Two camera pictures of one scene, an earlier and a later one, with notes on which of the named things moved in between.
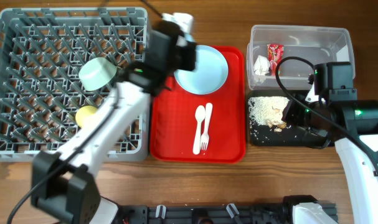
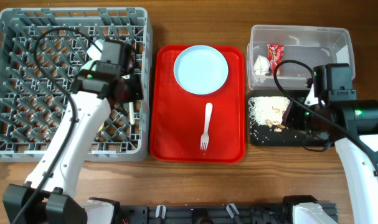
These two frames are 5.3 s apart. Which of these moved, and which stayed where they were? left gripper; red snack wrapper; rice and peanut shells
Moved: left gripper
Stayed: rice and peanut shells; red snack wrapper
